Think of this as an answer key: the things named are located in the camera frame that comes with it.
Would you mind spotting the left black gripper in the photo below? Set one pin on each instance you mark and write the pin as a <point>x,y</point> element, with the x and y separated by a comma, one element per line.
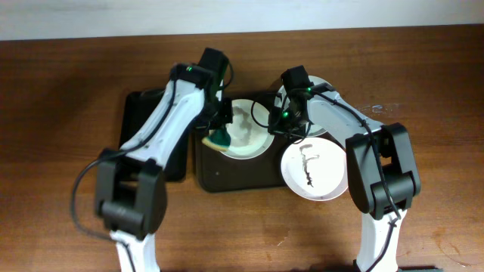
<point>221,117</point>

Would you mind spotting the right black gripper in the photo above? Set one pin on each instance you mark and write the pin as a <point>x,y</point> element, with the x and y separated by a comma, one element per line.
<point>282,126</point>

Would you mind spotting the grey-green plate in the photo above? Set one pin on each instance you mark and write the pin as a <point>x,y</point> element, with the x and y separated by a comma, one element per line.
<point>315,130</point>

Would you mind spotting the green yellow sponge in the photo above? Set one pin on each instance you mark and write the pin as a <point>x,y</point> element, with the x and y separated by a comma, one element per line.
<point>219,139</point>

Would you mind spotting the white plate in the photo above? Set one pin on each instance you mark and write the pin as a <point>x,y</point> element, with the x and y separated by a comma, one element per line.
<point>248,139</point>

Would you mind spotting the pink plate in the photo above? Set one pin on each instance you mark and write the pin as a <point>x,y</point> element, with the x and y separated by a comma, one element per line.
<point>315,169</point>

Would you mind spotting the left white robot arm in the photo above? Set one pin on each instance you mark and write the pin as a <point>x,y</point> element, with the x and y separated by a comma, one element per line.
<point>130,194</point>

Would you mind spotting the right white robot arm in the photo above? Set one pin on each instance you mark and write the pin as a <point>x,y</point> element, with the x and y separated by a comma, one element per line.
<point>381,168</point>

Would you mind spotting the dark brown serving tray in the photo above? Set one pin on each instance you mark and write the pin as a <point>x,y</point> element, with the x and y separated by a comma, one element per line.
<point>217,173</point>

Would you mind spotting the small black tray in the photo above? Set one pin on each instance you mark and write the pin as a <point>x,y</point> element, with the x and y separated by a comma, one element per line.
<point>138,107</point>

